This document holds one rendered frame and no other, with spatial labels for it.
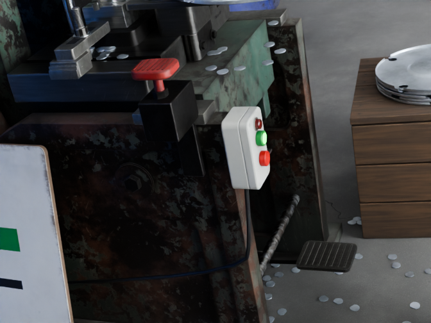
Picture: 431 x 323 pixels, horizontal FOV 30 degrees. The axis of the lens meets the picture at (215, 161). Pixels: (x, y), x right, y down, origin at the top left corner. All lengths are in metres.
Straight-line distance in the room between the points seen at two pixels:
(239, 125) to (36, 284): 0.57
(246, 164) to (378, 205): 0.74
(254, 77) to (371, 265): 0.60
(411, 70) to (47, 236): 1.00
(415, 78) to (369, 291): 0.53
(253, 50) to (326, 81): 1.38
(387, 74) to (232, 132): 0.79
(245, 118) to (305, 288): 0.71
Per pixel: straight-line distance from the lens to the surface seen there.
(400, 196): 2.06
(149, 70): 1.29
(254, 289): 1.57
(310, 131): 1.91
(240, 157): 1.39
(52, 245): 1.62
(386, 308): 1.90
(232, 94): 1.59
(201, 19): 1.61
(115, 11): 1.61
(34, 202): 1.60
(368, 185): 2.04
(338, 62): 3.23
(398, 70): 2.10
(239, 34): 1.73
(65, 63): 1.50
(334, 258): 1.79
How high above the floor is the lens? 1.20
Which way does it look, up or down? 27 degrees down
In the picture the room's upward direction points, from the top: 11 degrees counter-clockwise
